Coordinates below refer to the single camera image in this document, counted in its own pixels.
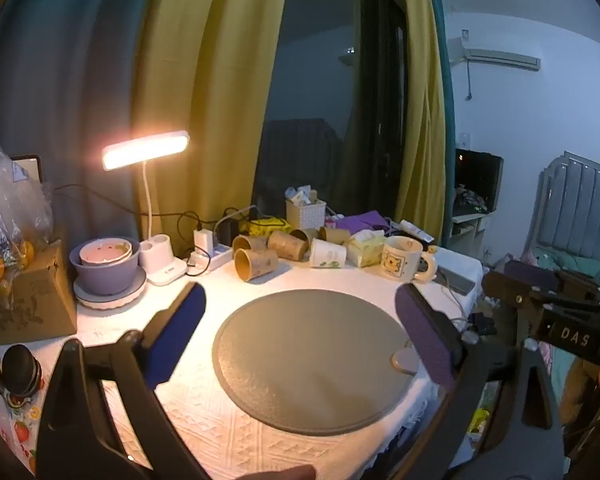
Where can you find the teal curtain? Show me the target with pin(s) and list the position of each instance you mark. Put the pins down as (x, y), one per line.
(445, 85)

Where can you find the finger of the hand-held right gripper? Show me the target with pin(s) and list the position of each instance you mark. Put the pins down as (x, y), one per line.
(530, 271)
(505, 287)

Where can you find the black framed screen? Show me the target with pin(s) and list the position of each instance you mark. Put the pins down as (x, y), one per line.
(26, 169)

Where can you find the green bedding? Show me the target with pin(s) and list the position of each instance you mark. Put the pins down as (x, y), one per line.
(580, 266)

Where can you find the purple bowl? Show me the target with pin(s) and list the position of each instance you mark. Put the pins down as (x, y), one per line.
(105, 277)

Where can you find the round grey mat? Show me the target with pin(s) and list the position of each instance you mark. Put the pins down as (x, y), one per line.
(310, 360)

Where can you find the cardboard box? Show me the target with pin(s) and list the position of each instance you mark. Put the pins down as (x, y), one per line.
(30, 305)

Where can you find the white power strip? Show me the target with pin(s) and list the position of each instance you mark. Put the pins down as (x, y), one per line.
(212, 257)

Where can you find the plastic bag of oranges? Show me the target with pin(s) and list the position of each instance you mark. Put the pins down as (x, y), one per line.
(5, 220)

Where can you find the black power adapter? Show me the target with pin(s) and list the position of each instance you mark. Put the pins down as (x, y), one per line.
(227, 231)

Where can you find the grey padded headboard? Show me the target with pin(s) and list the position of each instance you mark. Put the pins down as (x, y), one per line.
(575, 210)

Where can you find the white woven basket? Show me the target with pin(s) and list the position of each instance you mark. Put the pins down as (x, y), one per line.
(305, 215)

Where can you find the white tube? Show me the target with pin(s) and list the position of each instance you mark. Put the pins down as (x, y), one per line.
(416, 230)

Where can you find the yellow tissue packet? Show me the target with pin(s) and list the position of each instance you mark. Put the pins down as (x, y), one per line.
(365, 250)

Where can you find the person's left hand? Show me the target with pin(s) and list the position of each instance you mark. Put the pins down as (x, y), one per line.
(280, 474)

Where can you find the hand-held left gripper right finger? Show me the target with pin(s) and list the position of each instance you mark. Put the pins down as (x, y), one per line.
(425, 340)

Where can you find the white desk lamp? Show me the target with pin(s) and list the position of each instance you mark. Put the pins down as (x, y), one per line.
(147, 149)

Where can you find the dark sliding window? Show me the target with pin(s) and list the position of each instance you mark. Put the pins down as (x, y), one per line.
(330, 85)

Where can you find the dark flat phone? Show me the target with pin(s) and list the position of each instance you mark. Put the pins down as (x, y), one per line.
(455, 280)

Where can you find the white air conditioner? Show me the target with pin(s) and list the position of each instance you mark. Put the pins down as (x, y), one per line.
(500, 59)

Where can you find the black television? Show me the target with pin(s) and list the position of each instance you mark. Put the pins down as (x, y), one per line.
(477, 177)

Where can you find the white television stand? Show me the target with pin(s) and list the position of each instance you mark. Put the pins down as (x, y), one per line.
(470, 222)

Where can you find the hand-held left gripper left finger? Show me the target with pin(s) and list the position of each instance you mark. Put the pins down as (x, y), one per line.
(177, 332)

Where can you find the white charger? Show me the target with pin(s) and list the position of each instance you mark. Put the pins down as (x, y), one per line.
(204, 239)

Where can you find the brown paper cup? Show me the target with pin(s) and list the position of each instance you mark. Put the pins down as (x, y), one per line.
(335, 234)
(250, 244)
(307, 235)
(287, 245)
(257, 264)

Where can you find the yellow curtain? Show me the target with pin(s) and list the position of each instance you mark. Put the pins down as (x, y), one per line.
(215, 85)
(422, 110)

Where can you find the cream bear-print mug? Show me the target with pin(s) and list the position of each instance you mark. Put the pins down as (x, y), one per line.
(400, 260)

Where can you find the fruit-print packet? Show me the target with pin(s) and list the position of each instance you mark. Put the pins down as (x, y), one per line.
(5, 420)

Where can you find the purple cloth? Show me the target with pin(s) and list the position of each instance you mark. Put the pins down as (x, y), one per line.
(362, 221)

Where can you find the white round plate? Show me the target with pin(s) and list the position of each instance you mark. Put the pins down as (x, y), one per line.
(110, 301)

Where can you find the pink bowl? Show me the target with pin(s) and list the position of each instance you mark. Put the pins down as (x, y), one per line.
(105, 251)

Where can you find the white green-print paper cup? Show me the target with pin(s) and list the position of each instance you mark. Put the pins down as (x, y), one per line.
(327, 254)

